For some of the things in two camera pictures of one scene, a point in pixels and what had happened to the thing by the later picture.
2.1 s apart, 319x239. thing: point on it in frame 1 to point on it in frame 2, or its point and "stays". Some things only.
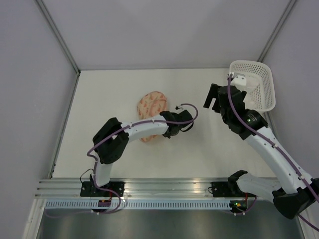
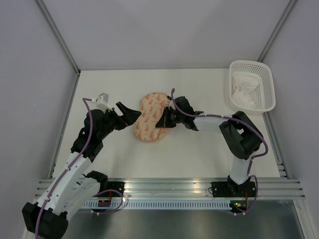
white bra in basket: [252, 81] stays
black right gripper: [213, 94] to [164, 122]
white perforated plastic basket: [259, 88] stays
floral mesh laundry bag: [149, 106] stays
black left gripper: [167, 135] to [129, 116]
